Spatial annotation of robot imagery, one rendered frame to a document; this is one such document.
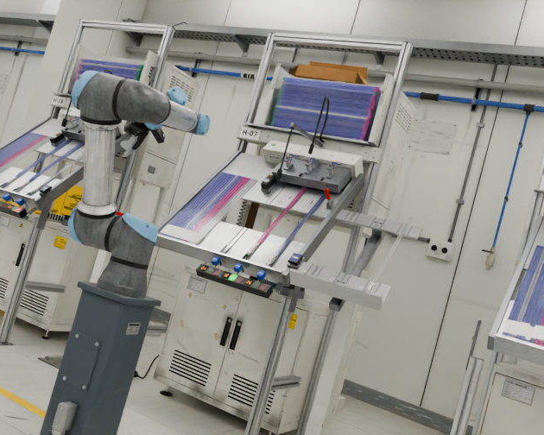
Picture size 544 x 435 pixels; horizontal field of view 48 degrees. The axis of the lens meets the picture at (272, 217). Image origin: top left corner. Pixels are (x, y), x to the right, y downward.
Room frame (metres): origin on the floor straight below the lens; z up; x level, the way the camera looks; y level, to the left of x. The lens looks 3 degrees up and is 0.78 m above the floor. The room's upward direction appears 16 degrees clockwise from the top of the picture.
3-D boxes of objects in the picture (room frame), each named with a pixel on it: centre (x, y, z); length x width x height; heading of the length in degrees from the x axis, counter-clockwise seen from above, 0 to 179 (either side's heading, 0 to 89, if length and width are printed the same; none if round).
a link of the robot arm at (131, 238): (1.86, 0.39, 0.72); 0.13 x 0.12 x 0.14; 79
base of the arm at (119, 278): (1.85, 0.38, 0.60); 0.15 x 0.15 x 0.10
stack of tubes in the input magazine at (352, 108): (2.89, -0.11, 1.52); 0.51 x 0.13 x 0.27; 61
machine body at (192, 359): (3.03, -0.12, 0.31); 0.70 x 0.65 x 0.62; 61
